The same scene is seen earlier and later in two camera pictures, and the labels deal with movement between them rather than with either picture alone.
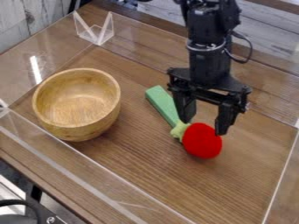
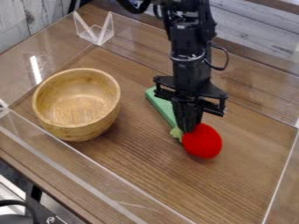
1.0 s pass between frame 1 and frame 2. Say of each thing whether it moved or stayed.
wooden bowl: stayed
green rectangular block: stayed
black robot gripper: moved
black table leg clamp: stayed
